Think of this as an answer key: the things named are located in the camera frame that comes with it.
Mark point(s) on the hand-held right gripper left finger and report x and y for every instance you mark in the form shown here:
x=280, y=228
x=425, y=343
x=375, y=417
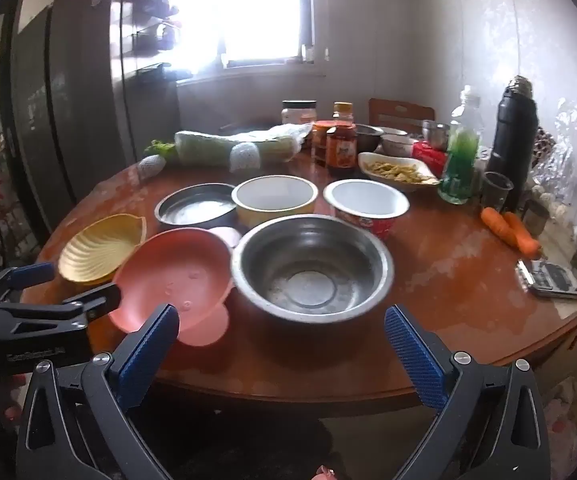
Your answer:
x=148, y=355

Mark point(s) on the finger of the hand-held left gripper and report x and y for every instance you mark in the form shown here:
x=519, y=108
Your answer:
x=103, y=300
x=31, y=275

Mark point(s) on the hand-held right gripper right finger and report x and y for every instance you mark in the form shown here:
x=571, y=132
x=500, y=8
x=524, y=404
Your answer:
x=413, y=360

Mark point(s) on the yellow shell-shaped plate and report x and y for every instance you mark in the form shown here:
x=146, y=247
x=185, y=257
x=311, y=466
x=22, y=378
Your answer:
x=98, y=250

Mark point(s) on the pink plastic plate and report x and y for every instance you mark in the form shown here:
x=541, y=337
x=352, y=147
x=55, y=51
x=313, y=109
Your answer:
x=173, y=270

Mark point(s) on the round steel plate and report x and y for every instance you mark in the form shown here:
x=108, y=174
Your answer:
x=193, y=207

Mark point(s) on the large steel bowl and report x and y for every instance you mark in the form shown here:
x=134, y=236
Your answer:
x=313, y=270

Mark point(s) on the red instant noodle bowl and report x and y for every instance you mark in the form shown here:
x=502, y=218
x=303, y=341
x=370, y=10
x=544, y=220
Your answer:
x=366, y=200

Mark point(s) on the yellow bowl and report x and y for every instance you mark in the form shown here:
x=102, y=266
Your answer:
x=273, y=195

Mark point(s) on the fruit in white foam net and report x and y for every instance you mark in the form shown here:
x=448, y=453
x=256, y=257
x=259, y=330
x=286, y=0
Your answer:
x=244, y=157
x=151, y=167

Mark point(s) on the carrot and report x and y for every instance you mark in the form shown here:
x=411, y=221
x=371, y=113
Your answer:
x=523, y=235
x=498, y=225

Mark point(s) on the smartphone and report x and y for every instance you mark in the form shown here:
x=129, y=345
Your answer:
x=553, y=280

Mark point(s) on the green lettuce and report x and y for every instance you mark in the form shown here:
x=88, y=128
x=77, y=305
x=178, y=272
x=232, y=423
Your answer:
x=161, y=148

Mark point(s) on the napa cabbage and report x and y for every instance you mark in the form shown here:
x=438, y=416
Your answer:
x=208, y=147

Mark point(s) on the small steel mug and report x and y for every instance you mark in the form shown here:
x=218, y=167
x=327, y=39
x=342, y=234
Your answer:
x=535, y=217

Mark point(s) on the clear plastic cup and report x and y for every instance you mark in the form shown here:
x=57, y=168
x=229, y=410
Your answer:
x=497, y=190

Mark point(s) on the white plate with food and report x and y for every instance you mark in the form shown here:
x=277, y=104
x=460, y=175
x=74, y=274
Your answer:
x=393, y=170

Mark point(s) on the dark refrigerator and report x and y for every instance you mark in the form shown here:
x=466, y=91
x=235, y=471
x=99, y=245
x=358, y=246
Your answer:
x=68, y=85

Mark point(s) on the green liquid plastic bottle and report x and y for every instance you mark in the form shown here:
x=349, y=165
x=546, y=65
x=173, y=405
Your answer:
x=461, y=160

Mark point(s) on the red tissue box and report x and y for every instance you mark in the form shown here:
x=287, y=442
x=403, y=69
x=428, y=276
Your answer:
x=428, y=152

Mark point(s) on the white ceramic bowl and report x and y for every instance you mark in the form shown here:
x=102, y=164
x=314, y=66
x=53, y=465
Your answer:
x=397, y=145

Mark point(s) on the orange-capped amber bottle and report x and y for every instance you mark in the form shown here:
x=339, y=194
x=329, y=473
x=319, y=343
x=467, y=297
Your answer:
x=341, y=150

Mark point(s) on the steel cup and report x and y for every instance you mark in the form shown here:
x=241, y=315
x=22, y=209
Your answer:
x=436, y=135

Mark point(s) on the small steel bowl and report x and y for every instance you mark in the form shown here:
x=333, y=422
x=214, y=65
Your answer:
x=368, y=136

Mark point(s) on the red sauce jar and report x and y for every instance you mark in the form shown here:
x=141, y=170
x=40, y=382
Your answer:
x=321, y=142

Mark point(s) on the black thermos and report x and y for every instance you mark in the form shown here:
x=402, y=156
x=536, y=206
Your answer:
x=513, y=135

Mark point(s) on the wooden chair back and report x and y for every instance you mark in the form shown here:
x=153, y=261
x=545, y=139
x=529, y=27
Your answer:
x=401, y=112

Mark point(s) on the clear plastic bag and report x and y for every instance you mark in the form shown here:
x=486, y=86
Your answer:
x=573, y=150

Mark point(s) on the dark-lidded clear jar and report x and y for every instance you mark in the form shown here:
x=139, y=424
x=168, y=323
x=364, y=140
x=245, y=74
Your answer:
x=298, y=112

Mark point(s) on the small glass cup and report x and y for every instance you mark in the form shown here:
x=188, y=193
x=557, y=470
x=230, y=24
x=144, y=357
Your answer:
x=308, y=54

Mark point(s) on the window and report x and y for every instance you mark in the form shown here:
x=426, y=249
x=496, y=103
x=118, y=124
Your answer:
x=258, y=5

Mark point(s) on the black wall shelf rack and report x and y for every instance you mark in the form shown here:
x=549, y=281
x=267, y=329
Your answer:
x=148, y=35

